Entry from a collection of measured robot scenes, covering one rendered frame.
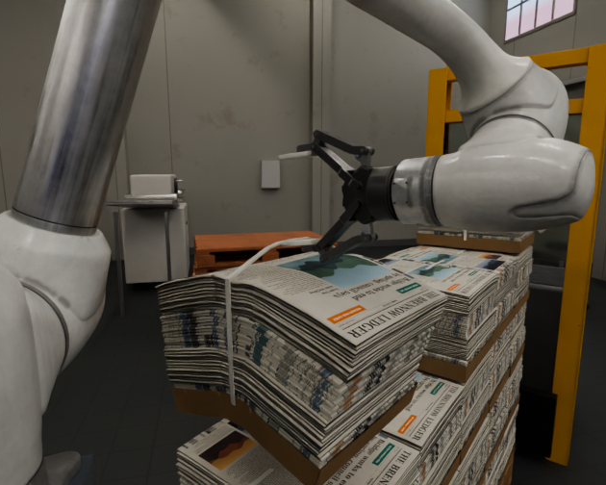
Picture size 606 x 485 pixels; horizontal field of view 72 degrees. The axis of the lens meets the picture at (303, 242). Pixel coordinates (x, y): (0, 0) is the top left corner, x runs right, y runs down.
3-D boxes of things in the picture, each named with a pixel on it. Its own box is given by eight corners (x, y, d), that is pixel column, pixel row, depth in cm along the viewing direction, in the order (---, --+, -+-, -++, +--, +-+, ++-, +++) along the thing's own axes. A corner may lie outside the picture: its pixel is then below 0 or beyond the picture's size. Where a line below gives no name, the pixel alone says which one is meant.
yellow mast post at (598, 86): (544, 458, 198) (589, 45, 167) (547, 448, 205) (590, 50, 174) (567, 467, 193) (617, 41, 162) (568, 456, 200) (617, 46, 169)
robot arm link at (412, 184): (431, 229, 50) (386, 229, 53) (457, 223, 57) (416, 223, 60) (429, 152, 49) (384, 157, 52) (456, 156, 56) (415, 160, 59)
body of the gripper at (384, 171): (389, 160, 53) (330, 166, 59) (391, 226, 54) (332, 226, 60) (414, 162, 59) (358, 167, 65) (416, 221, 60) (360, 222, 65)
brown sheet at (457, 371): (335, 345, 124) (335, 331, 123) (379, 319, 147) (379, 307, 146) (466, 383, 101) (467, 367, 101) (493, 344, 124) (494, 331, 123)
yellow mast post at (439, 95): (413, 411, 237) (429, 69, 207) (418, 404, 244) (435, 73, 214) (428, 417, 232) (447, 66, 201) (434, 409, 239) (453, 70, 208)
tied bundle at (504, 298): (378, 319, 147) (381, 256, 143) (412, 300, 170) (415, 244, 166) (492, 347, 124) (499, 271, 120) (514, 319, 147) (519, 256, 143)
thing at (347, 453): (233, 421, 62) (238, 398, 61) (342, 357, 84) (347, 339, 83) (314, 496, 53) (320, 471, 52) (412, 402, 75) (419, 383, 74)
